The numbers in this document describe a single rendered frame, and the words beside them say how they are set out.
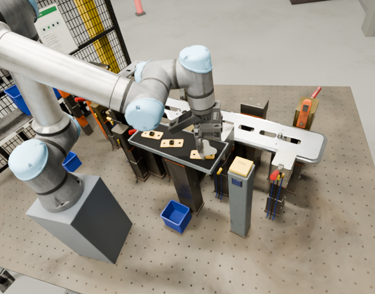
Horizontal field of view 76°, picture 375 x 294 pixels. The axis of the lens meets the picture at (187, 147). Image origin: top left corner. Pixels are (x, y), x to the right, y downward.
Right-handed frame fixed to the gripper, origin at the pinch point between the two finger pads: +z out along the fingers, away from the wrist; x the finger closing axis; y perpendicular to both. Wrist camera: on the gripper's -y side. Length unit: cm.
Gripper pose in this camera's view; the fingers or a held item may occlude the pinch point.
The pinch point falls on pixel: (202, 151)
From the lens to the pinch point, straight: 82.0
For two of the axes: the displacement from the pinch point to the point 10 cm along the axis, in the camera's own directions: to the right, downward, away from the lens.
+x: 1.5, -7.3, 6.7
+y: 9.8, 0.0, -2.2
